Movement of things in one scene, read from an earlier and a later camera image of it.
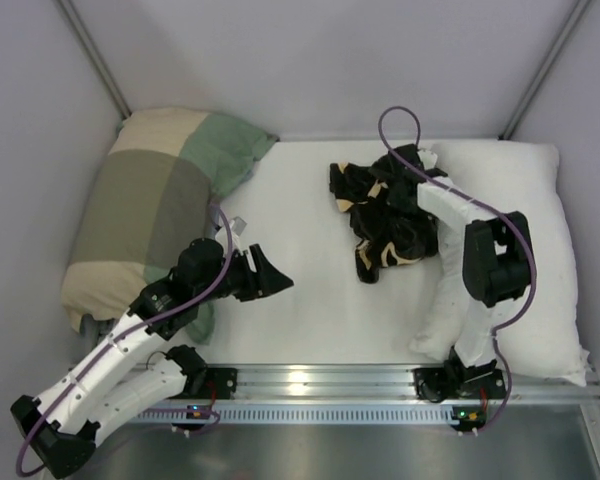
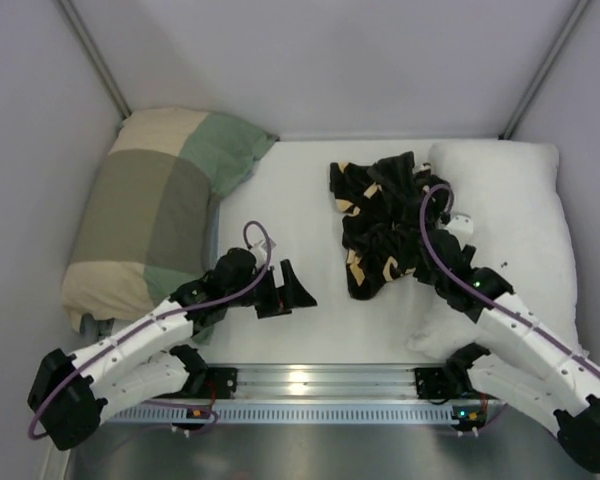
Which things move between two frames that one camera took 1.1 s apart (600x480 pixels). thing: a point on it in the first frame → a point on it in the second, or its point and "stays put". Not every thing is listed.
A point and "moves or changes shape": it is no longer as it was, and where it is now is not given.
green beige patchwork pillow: [152, 199] stays put
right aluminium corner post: [544, 68] stays put
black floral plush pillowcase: [387, 213] moves or changes shape
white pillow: [545, 337] stays put
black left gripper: [252, 276] → [273, 293]
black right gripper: [408, 163] → [434, 220]
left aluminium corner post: [82, 33] stays put
